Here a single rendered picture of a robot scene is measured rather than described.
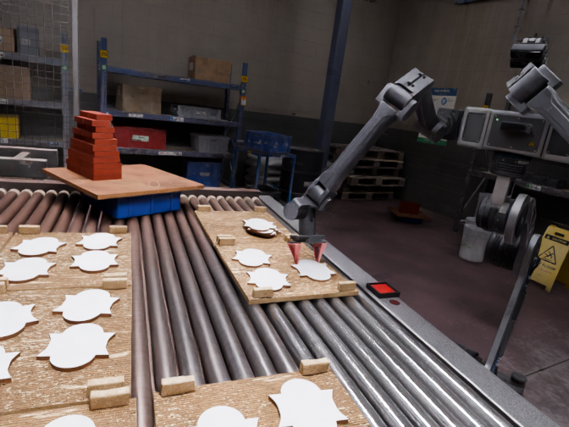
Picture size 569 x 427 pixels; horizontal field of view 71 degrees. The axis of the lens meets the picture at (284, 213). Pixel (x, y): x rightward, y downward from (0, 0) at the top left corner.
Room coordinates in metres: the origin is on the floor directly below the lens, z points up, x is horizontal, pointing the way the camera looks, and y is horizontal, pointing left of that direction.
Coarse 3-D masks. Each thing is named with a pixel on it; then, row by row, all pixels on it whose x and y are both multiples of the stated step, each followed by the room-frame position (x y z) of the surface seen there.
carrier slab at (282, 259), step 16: (224, 256) 1.23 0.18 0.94; (272, 256) 1.28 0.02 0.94; (288, 256) 1.30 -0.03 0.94; (304, 256) 1.32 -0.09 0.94; (240, 272) 1.12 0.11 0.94; (288, 272) 1.17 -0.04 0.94; (336, 272) 1.22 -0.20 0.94; (240, 288) 1.03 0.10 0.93; (288, 288) 1.05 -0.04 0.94; (304, 288) 1.07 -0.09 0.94; (320, 288) 1.08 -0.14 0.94; (336, 288) 1.10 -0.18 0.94
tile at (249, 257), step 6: (240, 252) 1.26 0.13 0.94; (246, 252) 1.26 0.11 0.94; (252, 252) 1.27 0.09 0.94; (258, 252) 1.28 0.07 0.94; (234, 258) 1.20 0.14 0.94; (240, 258) 1.21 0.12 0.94; (246, 258) 1.21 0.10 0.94; (252, 258) 1.22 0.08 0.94; (258, 258) 1.23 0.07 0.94; (264, 258) 1.23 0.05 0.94; (240, 264) 1.18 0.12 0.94; (246, 264) 1.16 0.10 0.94; (252, 264) 1.17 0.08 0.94; (258, 264) 1.18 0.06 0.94; (264, 264) 1.20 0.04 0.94
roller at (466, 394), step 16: (368, 304) 1.06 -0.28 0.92; (384, 320) 0.98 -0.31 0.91; (400, 336) 0.91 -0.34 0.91; (416, 352) 0.85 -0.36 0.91; (432, 368) 0.80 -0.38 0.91; (448, 368) 0.79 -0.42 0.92; (448, 384) 0.75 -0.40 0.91; (464, 384) 0.74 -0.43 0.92; (464, 400) 0.71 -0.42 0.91; (480, 400) 0.69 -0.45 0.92; (480, 416) 0.67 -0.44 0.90; (496, 416) 0.65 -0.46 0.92
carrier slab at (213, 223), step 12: (204, 216) 1.64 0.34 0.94; (216, 216) 1.66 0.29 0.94; (228, 216) 1.69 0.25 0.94; (240, 216) 1.71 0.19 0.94; (252, 216) 1.74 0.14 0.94; (264, 216) 1.76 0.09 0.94; (204, 228) 1.49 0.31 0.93; (216, 228) 1.50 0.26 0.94; (228, 228) 1.52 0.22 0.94; (240, 228) 1.54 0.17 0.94; (276, 228) 1.61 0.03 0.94; (240, 240) 1.40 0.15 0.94; (252, 240) 1.42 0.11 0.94; (264, 240) 1.44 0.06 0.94; (276, 240) 1.46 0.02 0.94
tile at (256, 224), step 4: (244, 220) 1.55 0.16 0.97; (248, 220) 1.55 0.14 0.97; (252, 220) 1.56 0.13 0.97; (256, 220) 1.57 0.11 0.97; (260, 220) 1.58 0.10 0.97; (264, 220) 1.58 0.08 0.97; (248, 224) 1.51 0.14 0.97; (252, 224) 1.52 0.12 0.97; (256, 224) 1.52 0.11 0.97; (260, 224) 1.53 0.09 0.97; (264, 224) 1.54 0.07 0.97; (268, 224) 1.54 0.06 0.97; (272, 224) 1.56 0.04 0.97; (252, 228) 1.46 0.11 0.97; (256, 228) 1.47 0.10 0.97; (260, 228) 1.47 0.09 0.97; (264, 228) 1.48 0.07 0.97; (268, 228) 1.49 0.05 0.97; (272, 228) 1.50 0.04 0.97
